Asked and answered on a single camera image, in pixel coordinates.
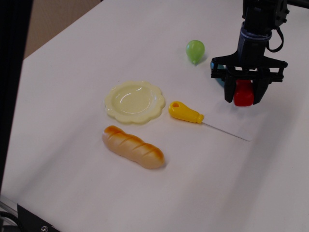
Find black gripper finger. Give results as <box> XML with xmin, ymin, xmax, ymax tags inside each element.
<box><xmin>224</xmin><ymin>73</ymin><xmax>237</xmax><ymax>103</ymax></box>
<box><xmin>253</xmin><ymin>70</ymin><xmax>271</xmax><ymax>105</ymax></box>

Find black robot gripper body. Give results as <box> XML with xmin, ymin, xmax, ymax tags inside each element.
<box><xmin>211</xmin><ymin>23</ymin><xmax>288</xmax><ymax>82</ymax></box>

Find red and white toy sushi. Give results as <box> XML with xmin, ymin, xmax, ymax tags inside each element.
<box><xmin>234</xmin><ymin>80</ymin><xmax>254</xmax><ymax>107</ymax></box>

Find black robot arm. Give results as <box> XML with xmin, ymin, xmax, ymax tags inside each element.
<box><xmin>211</xmin><ymin>0</ymin><xmax>289</xmax><ymax>104</ymax></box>

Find pale yellow scalloped plate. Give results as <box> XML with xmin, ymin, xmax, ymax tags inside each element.
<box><xmin>104</xmin><ymin>81</ymin><xmax>166</xmax><ymax>124</ymax></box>

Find teal toy cucumber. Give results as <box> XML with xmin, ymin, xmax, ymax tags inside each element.
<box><xmin>210</xmin><ymin>62</ymin><xmax>226</xmax><ymax>87</ymax></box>

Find green toy pear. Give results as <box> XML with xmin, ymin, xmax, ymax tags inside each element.
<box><xmin>186</xmin><ymin>40</ymin><xmax>205</xmax><ymax>65</ymax></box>

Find toy bread loaf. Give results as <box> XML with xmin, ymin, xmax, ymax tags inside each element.
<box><xmin>102</xmin><ymin>126</ymin><xmax>165</xmax><ymax>169</ymax></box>

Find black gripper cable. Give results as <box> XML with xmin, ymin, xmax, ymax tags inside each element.
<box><xmin>265</xmin><ymin>26</ymin><xmax>284</xmax><ymax>53</ymax></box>

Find yellow handled toy knife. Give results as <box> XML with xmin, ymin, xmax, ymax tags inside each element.
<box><xmin>169</xmin><ymin>101</ymin><xmax>253</xmax><ymax>141</ymax></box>

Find black corner bracket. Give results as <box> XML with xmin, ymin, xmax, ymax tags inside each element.
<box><xmin>17</xmin><ymin>204</ymin><xmax>60</xmax><ymax>232</ymax></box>

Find aluminium table frame rail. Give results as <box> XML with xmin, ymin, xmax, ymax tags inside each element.
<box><xmin>0</xmin><ymin>194</ymin><xmax>18</xmax><ymax>218</ymax></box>

